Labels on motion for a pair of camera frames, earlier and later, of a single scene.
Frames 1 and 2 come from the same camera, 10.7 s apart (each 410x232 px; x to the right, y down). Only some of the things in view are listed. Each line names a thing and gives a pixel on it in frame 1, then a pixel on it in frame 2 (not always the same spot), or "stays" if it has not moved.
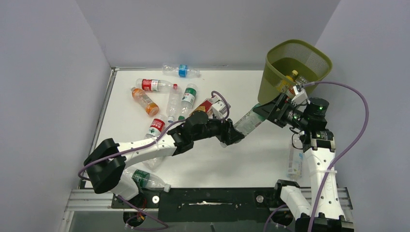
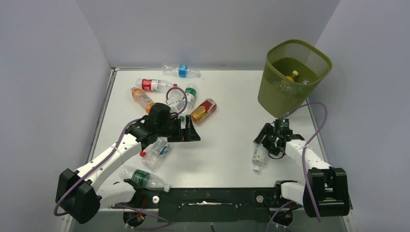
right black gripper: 269,111 → 268,130
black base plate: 221,205 stays
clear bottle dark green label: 147,180 stays
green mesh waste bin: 312,64 stays
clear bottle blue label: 182,70 stays
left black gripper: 227,133 → 181,134
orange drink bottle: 139,96 stays
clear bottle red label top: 157,85 stays
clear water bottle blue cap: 295,163 → 259,157
